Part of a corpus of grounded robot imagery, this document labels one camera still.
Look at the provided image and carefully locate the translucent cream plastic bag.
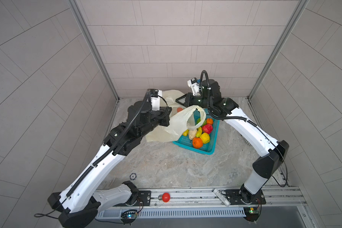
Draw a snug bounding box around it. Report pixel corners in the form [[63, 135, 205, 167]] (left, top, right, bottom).
[[145, 90, 206, 143]]

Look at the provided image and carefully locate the yellow banana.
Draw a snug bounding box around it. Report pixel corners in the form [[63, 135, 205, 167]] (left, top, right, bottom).
[[182, 129, 189, 136]]

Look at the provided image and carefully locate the red fruit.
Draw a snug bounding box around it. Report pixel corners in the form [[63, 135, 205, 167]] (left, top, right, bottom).
[[202, 123, 213, 134]]

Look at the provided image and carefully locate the yellow bell pepper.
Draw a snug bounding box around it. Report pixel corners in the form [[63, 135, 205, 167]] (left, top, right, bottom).
[[199, 133, 211, 144]]

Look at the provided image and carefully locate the small orange fruit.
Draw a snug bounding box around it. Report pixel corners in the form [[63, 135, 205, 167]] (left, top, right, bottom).
[[206, 118, 214, 125]]

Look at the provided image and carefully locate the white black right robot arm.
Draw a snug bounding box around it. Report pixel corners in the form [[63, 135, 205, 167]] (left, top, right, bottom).
[[176, 70, 289, 204]]

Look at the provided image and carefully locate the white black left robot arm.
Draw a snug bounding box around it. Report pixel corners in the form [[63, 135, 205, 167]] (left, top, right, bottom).
[[47, 89, 172, 228]]

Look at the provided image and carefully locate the teal plastic basket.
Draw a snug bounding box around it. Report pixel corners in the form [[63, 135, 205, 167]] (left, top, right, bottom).
[[173, 109, 219, 155]]

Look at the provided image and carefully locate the red emergency stop button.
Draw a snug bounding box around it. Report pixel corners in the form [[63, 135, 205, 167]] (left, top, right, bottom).
[[158, 192, 171, 203]]

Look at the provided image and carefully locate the ventilation grille strip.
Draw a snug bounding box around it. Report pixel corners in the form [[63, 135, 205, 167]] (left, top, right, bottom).
[[98, 207, 247, 219]]

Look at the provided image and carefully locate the left circuit board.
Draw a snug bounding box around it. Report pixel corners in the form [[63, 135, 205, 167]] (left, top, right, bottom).
[[120, 210, 138, 225]]

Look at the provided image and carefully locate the circuit board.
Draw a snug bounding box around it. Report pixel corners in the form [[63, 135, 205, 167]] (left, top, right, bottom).
[[120, 210, 138, 225], [243, 207, 261, 222]]

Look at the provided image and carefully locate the right circuit board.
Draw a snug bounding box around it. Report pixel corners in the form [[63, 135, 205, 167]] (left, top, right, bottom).
[[243, 207, 261, 222]]

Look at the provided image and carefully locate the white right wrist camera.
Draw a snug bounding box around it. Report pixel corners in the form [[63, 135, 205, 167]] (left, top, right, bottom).
[[187, 78, 201, 96]]

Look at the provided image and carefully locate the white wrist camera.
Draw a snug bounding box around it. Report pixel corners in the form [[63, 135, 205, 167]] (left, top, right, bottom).
[[187, 78, 201, 96], [150, 89, 162, 111]]

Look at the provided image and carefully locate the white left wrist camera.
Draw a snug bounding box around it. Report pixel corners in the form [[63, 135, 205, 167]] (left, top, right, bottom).
[[150, 89, 162, 111]]

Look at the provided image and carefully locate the white label block on rail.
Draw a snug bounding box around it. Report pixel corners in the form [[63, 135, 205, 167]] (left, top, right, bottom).
[[213, 189, 231, 207]]

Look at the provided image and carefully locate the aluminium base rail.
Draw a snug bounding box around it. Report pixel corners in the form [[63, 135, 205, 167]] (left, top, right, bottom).
[[71, 186, 307, 211]]

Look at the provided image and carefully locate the aluminium corner post left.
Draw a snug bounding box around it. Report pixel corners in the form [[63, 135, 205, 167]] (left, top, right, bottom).
[[67, 0, 120, 102]]

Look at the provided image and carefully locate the aluminium corner post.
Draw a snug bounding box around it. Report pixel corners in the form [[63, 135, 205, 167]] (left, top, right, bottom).
[[248, 0, 309, 101], [67, 0, 120, 102]]

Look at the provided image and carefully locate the aluminium corner post right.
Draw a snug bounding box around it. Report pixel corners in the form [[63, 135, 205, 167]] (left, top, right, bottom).
[[248, 0, 309, 101]]

